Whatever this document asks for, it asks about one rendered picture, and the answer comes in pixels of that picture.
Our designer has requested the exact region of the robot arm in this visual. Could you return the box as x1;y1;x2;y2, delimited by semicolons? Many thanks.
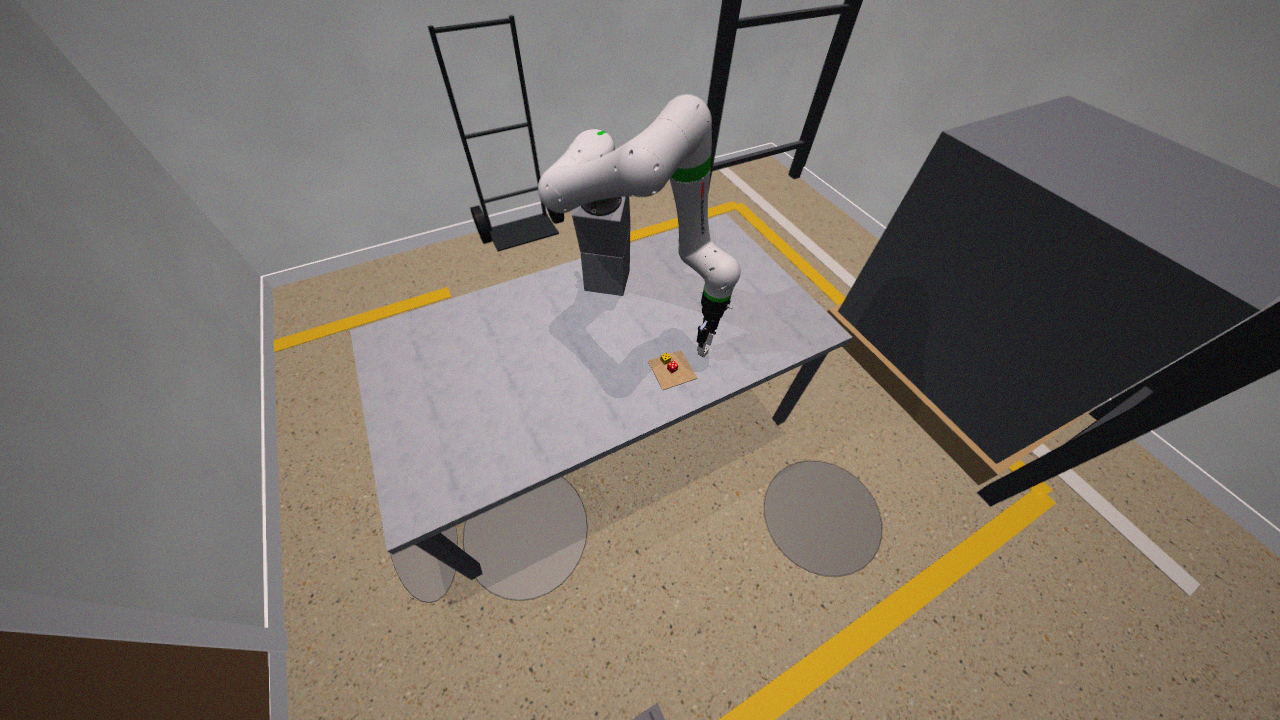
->
538;95;740;313

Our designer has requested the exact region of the tan mat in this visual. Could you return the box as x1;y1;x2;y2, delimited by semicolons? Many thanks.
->
648;350;698;389

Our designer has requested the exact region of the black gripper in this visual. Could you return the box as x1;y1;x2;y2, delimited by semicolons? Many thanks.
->
698;307;724;354

